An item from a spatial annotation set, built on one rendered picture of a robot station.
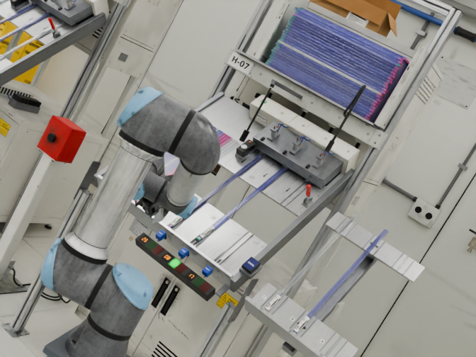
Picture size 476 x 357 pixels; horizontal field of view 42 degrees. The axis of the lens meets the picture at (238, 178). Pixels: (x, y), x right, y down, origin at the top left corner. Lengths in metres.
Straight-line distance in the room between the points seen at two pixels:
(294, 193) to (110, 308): 1.05
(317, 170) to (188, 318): 0.77
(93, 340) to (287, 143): 1.22
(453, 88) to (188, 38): 1.91
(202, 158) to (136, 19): 1.96
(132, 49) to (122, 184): 2.00
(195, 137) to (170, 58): 3.32
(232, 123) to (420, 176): 1.60
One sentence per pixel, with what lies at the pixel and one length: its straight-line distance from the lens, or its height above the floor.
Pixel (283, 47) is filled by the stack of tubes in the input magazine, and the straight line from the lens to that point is 2.59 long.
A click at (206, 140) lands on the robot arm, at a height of 1.15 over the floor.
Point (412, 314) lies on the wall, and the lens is 3.90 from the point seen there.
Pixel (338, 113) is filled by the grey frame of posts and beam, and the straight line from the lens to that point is 2.48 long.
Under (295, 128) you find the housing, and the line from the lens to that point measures 2.49.
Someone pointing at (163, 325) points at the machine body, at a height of 0.29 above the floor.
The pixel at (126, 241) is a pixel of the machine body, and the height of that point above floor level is 0.47.
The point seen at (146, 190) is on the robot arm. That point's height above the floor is 0.90.
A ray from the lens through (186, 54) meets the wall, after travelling 4.64.
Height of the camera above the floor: 1.34
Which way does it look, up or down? 9 degrees down
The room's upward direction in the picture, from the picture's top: 29 degrees clockwise
